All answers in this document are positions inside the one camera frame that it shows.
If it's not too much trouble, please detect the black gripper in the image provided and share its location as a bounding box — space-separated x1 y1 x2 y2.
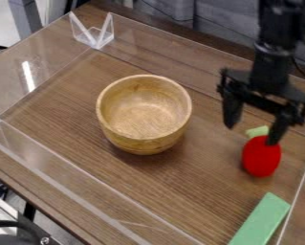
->
217 42 305 145

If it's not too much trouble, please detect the red plush fruit green top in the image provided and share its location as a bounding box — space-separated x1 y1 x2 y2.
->
241 125 283 177

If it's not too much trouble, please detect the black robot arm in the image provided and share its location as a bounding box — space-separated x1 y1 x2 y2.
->
217 0 305 145

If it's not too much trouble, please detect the wooden bowl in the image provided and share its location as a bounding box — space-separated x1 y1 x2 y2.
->
96 75 193 155

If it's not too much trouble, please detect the green rectangular block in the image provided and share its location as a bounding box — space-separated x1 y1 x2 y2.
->
228 192 291 245

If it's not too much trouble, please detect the black device bottom left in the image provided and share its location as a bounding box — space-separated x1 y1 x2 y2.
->
0 216 64 245

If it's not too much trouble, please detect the clear acrylic enclosure wall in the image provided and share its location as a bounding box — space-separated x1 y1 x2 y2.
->
0 5 305 245

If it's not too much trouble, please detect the clear acrylic corner bracket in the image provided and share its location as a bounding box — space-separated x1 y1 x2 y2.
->
69 11 115 50

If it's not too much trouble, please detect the grey post top left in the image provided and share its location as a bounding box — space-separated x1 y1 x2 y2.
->
8 0 43 39

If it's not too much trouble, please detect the black cable bottom left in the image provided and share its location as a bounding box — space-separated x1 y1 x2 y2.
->
0 218 31 245

